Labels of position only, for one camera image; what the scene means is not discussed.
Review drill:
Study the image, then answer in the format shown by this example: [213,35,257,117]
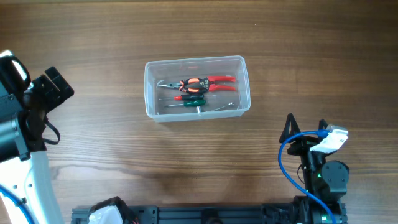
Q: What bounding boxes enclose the small silver wrench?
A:
[211,102,234,111]

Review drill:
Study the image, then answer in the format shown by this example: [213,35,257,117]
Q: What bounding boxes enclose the green handled screwdriver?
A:
[165,100,206,108]

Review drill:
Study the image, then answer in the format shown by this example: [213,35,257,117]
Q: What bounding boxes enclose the red handled cutting pliers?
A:
[199,76,236,91]

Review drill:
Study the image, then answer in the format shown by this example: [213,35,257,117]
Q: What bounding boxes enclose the clear plastic container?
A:
[144,55,251,123]

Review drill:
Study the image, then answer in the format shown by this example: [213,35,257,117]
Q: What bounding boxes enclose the red and black screwdriver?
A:
[160,94,204,101]

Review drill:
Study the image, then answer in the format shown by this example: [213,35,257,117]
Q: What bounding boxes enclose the orange black needle-nose pliers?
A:
[159,78,208,94]

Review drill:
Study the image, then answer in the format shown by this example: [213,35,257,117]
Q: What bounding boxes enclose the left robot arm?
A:
[1,50,74,223]

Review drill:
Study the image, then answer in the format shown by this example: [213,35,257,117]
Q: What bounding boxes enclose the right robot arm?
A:
[277,113,349,224]

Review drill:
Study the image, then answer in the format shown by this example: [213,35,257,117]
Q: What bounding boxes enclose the right blue cable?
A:
[277,129,338,224]

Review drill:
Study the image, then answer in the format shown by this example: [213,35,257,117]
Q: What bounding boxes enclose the blue cable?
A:
[0,185,37,224]
[277,129,338,224]

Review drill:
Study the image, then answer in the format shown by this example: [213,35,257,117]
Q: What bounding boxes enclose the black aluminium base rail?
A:
[71,203,348,224]

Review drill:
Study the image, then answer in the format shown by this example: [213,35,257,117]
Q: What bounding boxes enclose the left blue cable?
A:
[0,185,37,224]

